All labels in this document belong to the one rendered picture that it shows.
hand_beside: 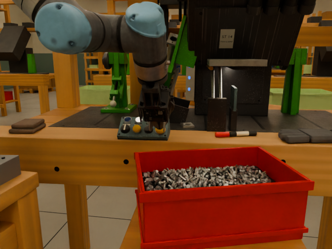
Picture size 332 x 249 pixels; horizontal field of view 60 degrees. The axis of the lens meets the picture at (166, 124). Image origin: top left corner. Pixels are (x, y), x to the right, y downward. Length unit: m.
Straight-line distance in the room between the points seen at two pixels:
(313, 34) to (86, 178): 1.21
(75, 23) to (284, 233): 0.51
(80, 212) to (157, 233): 1.24
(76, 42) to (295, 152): 0.64
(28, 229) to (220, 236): 0.49
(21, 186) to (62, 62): 0.88
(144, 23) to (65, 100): 1.05
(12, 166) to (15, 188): 0.06
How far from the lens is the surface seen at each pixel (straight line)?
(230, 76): 1.20
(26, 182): 0.79
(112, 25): 0.60
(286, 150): 0.87
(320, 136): 0.91
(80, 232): 1.82
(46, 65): 12.90
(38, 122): 1.03
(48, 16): 0.49
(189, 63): 1.03
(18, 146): 0.99
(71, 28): 0.47
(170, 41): 1.10
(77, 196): 1.71
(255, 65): 0.86
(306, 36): 1.57
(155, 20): 0.57
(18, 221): 0.81
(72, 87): 1.54
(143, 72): 0.63
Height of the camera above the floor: 1.14
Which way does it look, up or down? 13 degrees down
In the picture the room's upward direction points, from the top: straight up
